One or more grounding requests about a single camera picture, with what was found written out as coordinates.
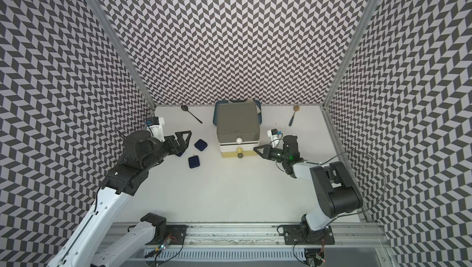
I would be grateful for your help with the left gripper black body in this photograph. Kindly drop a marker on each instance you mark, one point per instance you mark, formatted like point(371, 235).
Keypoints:
point(161, 150)

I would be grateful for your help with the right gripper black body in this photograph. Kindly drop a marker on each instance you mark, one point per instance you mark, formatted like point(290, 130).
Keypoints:
point(278, 154)

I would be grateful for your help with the navy brooch box two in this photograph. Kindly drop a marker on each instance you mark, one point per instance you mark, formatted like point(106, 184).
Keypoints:
point(201, 145)

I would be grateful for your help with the navy brooch box three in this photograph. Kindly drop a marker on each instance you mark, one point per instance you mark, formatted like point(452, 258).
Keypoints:
point(193, 162)

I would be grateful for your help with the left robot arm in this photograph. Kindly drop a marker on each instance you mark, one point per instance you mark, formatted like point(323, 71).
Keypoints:
point(117, 189)

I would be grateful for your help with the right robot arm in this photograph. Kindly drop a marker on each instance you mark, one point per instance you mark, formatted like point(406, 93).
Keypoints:
point(336, 191)

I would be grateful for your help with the three-tier drawer cabinet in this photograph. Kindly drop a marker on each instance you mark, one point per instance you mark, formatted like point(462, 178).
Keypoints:
point(238, 129)

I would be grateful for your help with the black spoon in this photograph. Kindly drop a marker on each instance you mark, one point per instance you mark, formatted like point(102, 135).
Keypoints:
point(186, 109)

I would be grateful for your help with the blue tray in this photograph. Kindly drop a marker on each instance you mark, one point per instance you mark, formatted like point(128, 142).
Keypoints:
point(215, 114)

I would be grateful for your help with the gold spoon teal handle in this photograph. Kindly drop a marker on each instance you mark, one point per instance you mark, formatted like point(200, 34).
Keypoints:
point(295, 109)

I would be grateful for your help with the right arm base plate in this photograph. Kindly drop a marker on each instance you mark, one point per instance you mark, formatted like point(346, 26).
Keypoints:
point(296, 234)

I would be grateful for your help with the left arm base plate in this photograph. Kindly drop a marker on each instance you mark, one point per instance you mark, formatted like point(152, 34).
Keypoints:
point(177, 233)

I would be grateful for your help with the front aluminium rail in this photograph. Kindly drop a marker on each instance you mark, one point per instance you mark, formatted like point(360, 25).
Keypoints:
point(357, 244)

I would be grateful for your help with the aluminium corner post left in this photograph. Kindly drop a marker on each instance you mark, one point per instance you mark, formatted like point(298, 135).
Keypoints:
point(121, 51)

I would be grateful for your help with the aluminium corner post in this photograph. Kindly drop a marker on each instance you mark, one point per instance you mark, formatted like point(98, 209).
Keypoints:
point(121, 51)
point(353, 45)

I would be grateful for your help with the aluminium corner post right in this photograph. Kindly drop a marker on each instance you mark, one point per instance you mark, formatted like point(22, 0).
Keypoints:
point(353, 45)

